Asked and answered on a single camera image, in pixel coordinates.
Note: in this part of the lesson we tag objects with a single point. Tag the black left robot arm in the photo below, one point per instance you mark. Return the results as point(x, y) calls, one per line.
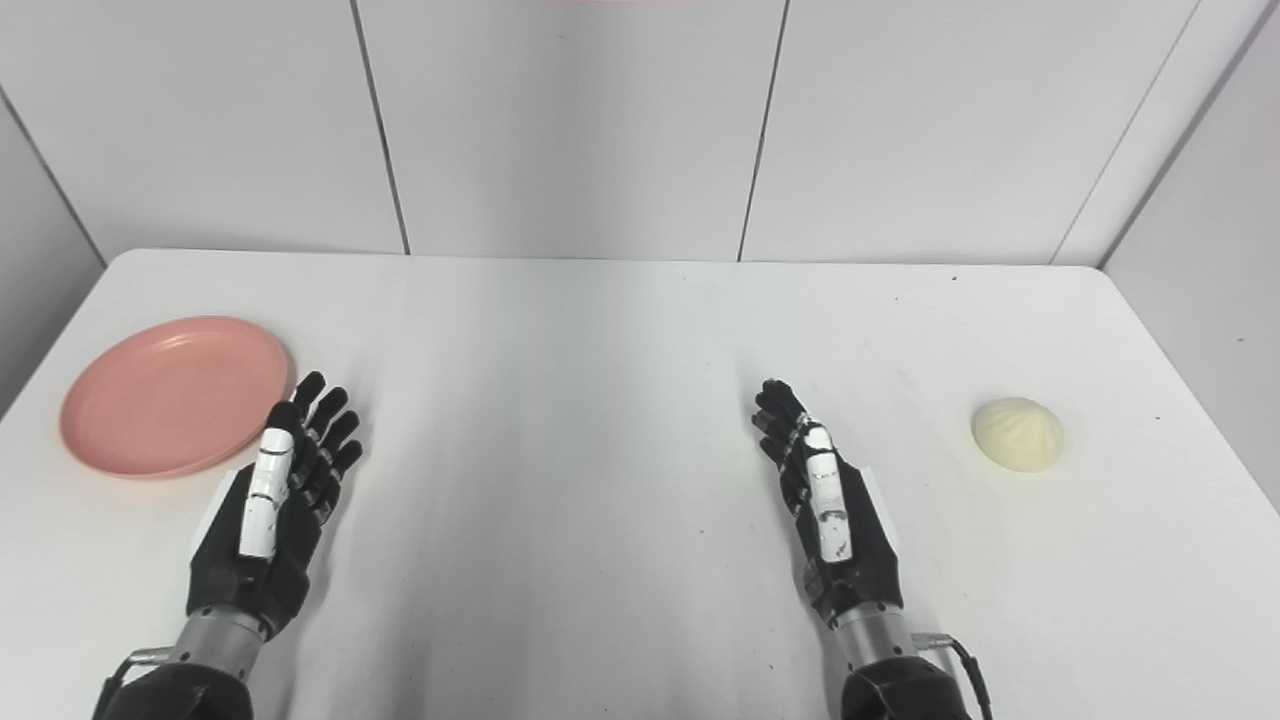
point(190, 695)

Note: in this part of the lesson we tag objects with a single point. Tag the pink round plate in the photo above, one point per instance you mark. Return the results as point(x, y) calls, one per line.
point(170, 400)

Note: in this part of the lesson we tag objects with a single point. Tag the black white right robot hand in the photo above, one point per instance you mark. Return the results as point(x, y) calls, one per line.
point(850, 560)

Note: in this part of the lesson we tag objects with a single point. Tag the white steamed bun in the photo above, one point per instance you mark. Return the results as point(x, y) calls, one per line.
point(1018, 435)

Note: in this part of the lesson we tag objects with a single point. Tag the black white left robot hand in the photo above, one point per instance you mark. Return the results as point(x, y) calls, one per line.
point(285, 540)

